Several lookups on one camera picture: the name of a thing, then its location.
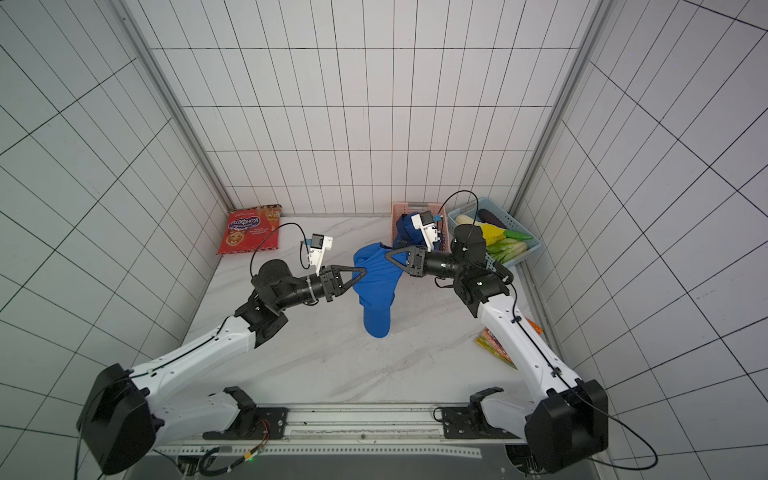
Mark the blue baseball cap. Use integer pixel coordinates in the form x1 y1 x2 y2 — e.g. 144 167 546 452
353 243 403 338

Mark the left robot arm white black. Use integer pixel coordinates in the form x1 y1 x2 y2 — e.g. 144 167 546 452
76 259 367 475

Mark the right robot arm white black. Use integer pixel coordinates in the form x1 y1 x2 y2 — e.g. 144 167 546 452
385 224 609 473

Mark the yellow toy corn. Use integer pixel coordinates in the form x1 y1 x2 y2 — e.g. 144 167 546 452
455 214 507 247

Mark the green toy vegetable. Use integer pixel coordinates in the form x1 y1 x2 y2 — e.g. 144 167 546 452
487 231 533 263

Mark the dark purple toy eggplant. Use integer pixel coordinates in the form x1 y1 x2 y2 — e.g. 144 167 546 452
478 209 506 229

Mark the pink plastic basket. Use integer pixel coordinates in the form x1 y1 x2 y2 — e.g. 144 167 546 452
391 202 450 251

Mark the light blue plastic basket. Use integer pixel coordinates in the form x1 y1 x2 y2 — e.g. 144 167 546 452
447 197 542 268

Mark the red cookie snack bag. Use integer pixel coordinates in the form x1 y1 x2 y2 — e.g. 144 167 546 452
217 204 282 255

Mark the colourful candy bag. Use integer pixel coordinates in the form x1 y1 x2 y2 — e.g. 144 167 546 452
481 314 547 371

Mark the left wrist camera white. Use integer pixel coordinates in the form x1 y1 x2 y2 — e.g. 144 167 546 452
305 234 333 275

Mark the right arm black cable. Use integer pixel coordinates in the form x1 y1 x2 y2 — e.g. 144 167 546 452
434 190 659 472

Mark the aluminium mounting rail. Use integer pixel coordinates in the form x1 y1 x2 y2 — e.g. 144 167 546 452
122 401 604 460

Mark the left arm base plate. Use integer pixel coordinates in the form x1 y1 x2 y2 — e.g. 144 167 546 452
202 407 290 441

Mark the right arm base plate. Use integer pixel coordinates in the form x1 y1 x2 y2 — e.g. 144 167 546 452
432 406 518 440

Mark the left base cable bundle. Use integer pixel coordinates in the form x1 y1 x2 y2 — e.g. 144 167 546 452
142 413 271 478

